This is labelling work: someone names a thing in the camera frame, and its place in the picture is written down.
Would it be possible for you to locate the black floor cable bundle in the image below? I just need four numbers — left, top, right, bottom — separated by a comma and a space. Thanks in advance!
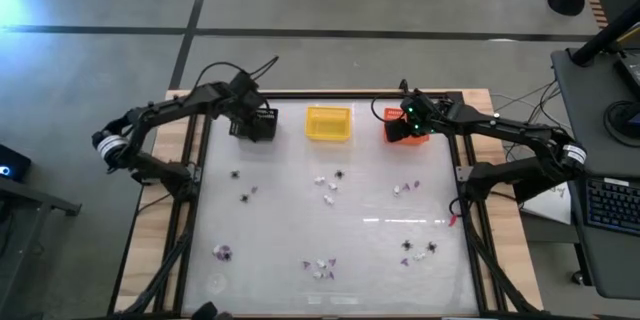
492, 78, 576, 161

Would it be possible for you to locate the black aluminium table frame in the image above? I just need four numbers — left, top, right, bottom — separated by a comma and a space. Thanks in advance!
107, 90, 544, 320

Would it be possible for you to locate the yellow plastic basket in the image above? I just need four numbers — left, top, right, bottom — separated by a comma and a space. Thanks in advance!
305, 105, 353, 142

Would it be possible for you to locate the grey side table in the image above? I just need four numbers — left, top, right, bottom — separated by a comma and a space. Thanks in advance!
0, 177, 83, 320

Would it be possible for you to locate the orange plastic basket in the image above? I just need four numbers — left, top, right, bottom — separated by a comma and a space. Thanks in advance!
383, 107, 431, 146

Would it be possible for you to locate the dark grey desk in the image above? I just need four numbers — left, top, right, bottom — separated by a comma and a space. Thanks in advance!
550, 47, 640, 301

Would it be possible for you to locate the black box with blue light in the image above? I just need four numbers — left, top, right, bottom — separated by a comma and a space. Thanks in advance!
0, 143, 32, 184

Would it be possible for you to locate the black monitor stand base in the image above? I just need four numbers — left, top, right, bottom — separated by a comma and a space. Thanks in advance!
603, 99, 640, 149

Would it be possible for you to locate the black laptop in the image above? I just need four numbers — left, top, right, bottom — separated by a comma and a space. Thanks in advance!
613, 49, 640, 104

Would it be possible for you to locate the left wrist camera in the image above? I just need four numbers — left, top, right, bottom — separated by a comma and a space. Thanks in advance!
228, 70, 266, 107

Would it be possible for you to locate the black diagonal pole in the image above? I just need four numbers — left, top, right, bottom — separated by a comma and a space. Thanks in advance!
569, 2, 640, 67

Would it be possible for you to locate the black keyboard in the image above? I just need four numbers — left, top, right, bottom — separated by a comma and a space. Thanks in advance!
584, 177, 640, 237

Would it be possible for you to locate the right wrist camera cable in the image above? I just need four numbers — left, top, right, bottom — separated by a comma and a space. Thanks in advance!
370, 93, 402, 124

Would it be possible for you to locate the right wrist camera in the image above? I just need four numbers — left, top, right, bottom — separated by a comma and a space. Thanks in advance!
399, 89, 437, 120

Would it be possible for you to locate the black plastic basket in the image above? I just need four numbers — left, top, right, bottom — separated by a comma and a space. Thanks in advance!
228, 106, 279, 142

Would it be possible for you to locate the white paper sheet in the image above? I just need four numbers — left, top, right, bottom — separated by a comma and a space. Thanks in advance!
522, 184, 574, 226

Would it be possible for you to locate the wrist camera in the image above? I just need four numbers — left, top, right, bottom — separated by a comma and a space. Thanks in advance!
228, 70, 266, 107
399, 89, 437, 120

